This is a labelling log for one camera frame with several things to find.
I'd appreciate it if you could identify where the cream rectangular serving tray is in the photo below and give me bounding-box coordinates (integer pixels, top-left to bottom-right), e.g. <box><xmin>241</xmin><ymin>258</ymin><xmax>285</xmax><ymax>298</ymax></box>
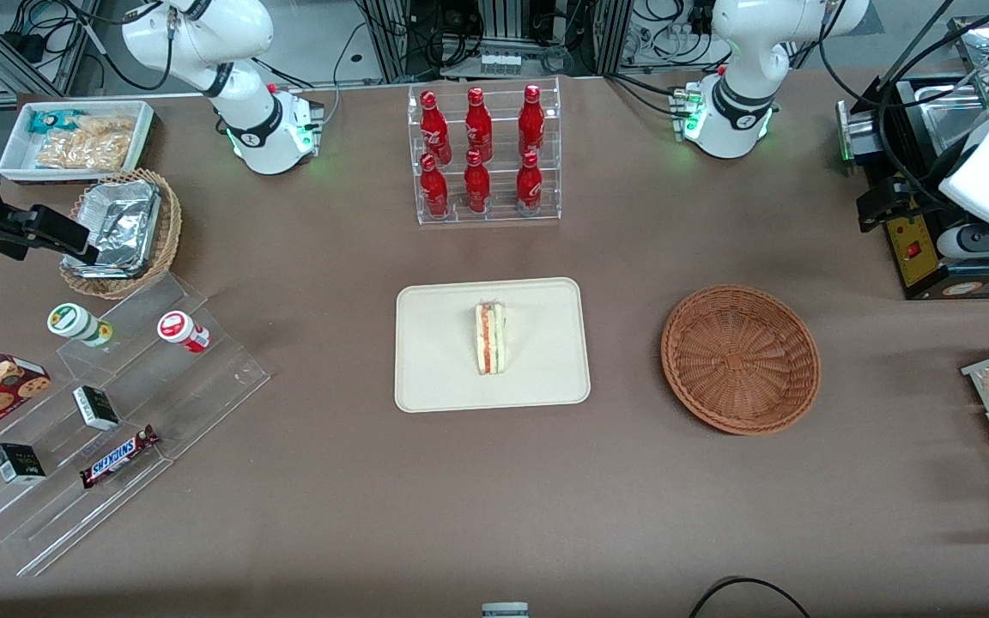
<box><xmin>394</xmin><ymin>276</ymin><xmax>592</xmax><ymax>414</ymax></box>

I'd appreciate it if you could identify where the black tray sealing machine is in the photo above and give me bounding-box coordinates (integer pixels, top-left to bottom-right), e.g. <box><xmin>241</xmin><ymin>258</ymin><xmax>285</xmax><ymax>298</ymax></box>
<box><xmin>836</xmin><ymin>76</ymin><xmax>989</xmax><ymax>301</ymax></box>

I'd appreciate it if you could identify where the clear bag of chips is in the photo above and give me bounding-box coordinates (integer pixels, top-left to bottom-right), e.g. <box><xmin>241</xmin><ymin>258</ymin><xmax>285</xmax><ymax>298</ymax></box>
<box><xmin>35</xmin><ymin>130</ymin><xmax>131</xmax><ymax>172</ymax></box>
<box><xmin>74</xmin><ymin>115</ymin><xmax>136</xmax><ymax>140</ymax></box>

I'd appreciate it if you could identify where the small black box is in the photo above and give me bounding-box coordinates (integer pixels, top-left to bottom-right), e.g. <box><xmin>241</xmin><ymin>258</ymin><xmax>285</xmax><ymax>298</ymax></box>
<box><xmin>0</xmin><ymin>443</ymin><xmax>47</xmax><ymax>485</ymax></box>
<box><xmin>72</xmin><ymin>385</ymin><xmax>120</xmax><ymax>431</ymax></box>

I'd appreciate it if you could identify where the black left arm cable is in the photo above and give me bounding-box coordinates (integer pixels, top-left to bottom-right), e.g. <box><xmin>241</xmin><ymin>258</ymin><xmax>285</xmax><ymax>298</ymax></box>
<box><xmin>821</xmin><ymin>0</ymin><xmax>989</xmax><ymax>211</ymax></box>

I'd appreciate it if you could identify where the clear acrylic bottle rack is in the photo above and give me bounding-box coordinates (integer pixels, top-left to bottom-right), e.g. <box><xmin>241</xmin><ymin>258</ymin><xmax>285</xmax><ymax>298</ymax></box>
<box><xmin>407</xmin><ymin>76</ymin><xmax>562</xmax><ymax>226</ymax></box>

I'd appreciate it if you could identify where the light tan wicker basket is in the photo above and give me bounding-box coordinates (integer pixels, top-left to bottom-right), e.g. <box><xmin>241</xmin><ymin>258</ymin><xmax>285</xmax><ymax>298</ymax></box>
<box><xmin>59</xmin><ymin>168</ymin><xmax>183</xmax><ymax>300</ymax></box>

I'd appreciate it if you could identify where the triangular sandwich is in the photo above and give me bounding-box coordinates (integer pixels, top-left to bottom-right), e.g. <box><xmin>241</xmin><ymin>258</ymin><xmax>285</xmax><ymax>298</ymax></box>
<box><xmin>473</xmin><ymin>300</ymin><xmax>508</xmax><ymax>376</ymax></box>

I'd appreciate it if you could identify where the Snickers chocolate bar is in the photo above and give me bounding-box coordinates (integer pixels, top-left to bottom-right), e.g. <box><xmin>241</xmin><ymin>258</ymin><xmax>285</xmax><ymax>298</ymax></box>
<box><xmin>79</xmin><ymin>425</ymin><xmax>161</xmax><ymax>490</ymax></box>

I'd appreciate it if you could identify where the green lidded white cup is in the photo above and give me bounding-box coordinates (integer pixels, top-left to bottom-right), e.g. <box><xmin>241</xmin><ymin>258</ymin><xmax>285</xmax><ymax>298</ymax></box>
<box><xmin>47</xmin><ymin>303</ymin><xmax>114</xmax><ymax>348</ymax></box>

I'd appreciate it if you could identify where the stack of foil containers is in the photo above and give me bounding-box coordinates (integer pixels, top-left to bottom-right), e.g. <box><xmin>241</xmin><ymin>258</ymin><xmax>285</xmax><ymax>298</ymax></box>
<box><xmin>63</xmin><ymin>179</ymin><xmax>162</xmax><ymax>280</ymax></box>

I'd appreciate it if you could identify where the black floor cable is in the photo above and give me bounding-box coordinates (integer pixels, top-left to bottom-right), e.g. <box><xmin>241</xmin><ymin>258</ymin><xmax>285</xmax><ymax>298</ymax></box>
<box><xmin>688</xmin><ymin>577</ymin><xmax>813</xmax><ymax>618</ymax></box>

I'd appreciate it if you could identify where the shiny metal tray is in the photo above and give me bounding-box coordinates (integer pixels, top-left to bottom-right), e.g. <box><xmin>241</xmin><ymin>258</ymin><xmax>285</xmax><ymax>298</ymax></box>
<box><xmin>948</xmin><ymin>15</ymin><xmax>989</xmax><ymax>91</ymax></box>

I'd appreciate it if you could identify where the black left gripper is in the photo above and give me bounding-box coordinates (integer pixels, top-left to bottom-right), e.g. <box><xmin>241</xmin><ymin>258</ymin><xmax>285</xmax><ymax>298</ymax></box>
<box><xmin>857</xmin><ymin>176</ymin><xmax>933</xmax><ymax>233</ymax></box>

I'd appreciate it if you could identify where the aluminium profile frame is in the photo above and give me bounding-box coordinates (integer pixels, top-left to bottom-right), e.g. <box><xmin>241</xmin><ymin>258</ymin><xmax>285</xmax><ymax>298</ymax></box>
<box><xmin>357</xmin><ymin>0</ymin><xmax>633</xmax><ymax>84</ymax></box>

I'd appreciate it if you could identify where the brown round wicker basket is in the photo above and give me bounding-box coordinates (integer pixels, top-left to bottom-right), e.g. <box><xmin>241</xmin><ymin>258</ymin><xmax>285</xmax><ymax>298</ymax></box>
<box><xmin>660</xmin><ymin>284</ymin><xmax>822</xmax><ymax>436</ymax></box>

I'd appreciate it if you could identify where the white rectangular snack bin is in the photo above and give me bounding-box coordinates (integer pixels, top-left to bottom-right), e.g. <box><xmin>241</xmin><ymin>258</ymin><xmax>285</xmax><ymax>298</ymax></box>
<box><xmin>0</xmin><ymin>100</ymin><xmax>156</xmax><ymax>185</ymax></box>

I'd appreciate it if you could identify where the red lidded white cup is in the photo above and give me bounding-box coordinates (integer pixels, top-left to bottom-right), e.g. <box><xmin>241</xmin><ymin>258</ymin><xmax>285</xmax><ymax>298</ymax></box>
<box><xmin>157</xmin><ymin>311</ymin><xmax>211</xmax><ymax>354</ymax></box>

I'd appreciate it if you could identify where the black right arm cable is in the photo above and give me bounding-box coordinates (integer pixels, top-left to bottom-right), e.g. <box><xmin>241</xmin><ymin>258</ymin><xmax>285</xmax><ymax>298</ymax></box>
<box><xmin>82</xmin><ymin>0</ymin><xmax>176</xmax><ymax>92</ymax></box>

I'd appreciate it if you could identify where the clear acrylic stepped shelf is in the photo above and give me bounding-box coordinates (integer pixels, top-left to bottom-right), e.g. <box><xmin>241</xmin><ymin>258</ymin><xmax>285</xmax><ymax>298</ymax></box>
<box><xmin>0</xmin><ymin>272</ymin><xmax>272</xmax><ymax>578</ymax></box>

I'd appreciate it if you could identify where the red soda bottle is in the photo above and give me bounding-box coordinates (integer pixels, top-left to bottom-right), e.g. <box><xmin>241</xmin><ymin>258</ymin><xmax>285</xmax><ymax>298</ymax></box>
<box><xmin>519</xmin><ymin>84</ymin><xmax>545</xmax><ymax>157</ymax></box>
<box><xmin>465</xmin><ymin>87</ymin><xmax>494</xmax><ymax>162</ymax></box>
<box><xmin>516</xmin><ymin>150</ymin><xmax>543</xmax><ymax>215</ymax></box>
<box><xmin>420</xmin><ymin>91</ymin><xmax>451</xmax><ymax>164</ymax></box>
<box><xmin>420</xmin><ymin>154</ymin><xmax>449</xmax><ymax>218</ymax></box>
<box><xmin>464</xmin><ymin>149</ymin><xmax>491</xmax><ymax>215</ymax></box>

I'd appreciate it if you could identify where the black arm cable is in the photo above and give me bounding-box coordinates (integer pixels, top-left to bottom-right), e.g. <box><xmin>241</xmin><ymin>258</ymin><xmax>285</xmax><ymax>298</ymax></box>
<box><xmin>82</xmin><ymin>0</ymin><xmax>176</xmax><ymax>92</ymax></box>
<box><xmin>821</xmin><ymin>0</ymin><xmax>989</xmax><ymax>211</ymax></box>

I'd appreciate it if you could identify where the teal snack packet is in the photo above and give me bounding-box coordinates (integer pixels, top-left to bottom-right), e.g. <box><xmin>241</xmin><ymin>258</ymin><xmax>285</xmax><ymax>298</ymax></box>
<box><xmin>28</xmin><ymin>109</ymin><xmax>88</xmax><ymax>135</ymax></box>

